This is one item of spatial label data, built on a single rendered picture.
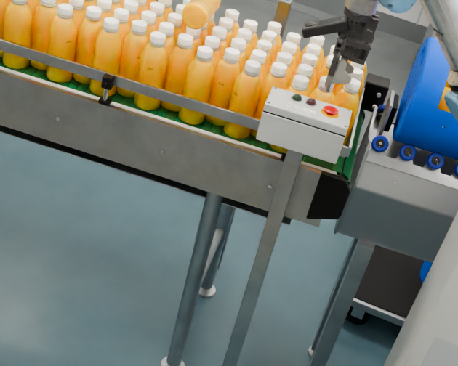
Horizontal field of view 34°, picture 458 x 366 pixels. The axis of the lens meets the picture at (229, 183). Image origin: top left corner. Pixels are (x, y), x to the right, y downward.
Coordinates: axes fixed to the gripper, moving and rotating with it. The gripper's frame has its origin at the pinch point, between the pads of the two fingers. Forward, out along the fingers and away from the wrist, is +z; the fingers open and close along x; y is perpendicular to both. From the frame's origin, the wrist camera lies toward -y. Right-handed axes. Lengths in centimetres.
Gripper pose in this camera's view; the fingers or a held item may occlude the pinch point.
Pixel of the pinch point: (327, 82)
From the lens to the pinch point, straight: 193.8
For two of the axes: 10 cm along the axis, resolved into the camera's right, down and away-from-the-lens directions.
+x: 2.4, -5.1, 8.3
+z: -2.1, 8.0, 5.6
